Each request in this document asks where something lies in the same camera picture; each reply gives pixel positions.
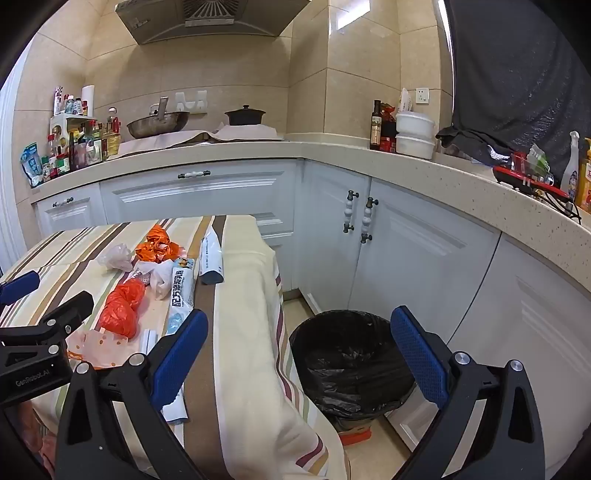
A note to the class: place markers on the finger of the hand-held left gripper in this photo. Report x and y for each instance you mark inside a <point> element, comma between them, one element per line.
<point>69,311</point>
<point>18,286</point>

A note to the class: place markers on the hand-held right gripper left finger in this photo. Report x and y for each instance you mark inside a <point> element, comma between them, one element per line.
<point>180,360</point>

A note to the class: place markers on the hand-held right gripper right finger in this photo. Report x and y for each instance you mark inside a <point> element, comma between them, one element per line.
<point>420,355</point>

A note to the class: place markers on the trash bin with black bag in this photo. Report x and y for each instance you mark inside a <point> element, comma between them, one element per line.
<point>355,364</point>

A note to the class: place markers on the silver foil wrapper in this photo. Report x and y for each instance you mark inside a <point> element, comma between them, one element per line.
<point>138,278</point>

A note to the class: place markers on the white tissue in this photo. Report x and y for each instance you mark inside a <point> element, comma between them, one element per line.
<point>157,277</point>

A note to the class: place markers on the dotted paper wrapper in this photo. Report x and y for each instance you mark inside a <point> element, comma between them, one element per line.
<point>99,346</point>

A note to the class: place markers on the orange plastic bag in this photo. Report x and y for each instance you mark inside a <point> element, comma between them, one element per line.
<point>122,309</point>

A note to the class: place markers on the clear plastic bag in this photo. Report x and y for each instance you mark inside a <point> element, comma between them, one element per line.
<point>117,258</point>

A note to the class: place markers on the long blue white packet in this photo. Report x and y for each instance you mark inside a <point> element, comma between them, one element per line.
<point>181,286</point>

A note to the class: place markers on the white kitchen cabinet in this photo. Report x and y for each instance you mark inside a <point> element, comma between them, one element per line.
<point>415,258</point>

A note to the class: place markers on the striped tablecloth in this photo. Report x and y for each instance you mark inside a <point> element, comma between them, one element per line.
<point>244,277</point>

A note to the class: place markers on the white tube packet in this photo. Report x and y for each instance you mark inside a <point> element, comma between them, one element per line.
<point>211,258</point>

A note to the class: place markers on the orange crumpled wrapper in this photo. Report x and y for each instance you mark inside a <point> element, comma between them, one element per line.
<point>159,244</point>

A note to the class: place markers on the blue white snack bag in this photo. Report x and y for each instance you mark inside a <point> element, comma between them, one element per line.
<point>31,164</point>

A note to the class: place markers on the cluster of condiment bottles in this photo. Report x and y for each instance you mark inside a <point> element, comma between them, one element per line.
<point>74,147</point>

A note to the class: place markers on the yellow cooking oil bottle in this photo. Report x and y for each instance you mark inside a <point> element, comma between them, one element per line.
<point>113,138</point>

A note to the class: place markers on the paper towel roll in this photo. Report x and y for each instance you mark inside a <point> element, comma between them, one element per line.
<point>88,99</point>

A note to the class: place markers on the red dish rack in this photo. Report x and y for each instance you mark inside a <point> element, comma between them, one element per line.
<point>512,177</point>

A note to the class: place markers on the steel wok with spatula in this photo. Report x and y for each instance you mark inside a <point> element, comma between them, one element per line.
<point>157,125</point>

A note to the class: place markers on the white lidded container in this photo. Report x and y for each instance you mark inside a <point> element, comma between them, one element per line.
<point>415,146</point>
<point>415,123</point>

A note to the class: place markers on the green white packets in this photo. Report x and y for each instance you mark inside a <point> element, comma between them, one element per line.
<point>538,161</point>

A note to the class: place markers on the dark glass bottle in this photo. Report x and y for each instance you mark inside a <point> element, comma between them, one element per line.
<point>376,127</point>

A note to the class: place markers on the beige stove cover cloth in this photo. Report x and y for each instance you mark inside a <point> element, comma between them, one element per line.
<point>240,134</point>

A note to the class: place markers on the white spray bottle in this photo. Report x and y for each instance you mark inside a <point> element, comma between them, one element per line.
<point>571,170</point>

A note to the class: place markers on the yellow detergent bottle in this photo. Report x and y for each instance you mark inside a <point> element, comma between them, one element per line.
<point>585,180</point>

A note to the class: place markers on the black pot with lid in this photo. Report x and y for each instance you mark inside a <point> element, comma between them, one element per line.
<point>245,116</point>

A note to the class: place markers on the white paper bag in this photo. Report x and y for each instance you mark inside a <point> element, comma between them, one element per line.
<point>404,101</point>

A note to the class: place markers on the dark grey curtain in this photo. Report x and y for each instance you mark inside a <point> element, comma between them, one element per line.
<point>517,69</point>

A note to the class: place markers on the steel range hood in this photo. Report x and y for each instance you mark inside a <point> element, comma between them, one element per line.
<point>207,18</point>

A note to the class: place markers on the white wall rack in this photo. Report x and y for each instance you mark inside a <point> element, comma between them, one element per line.
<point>191,101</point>

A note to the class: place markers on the white wall socket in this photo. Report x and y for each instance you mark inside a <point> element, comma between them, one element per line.
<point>422,95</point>

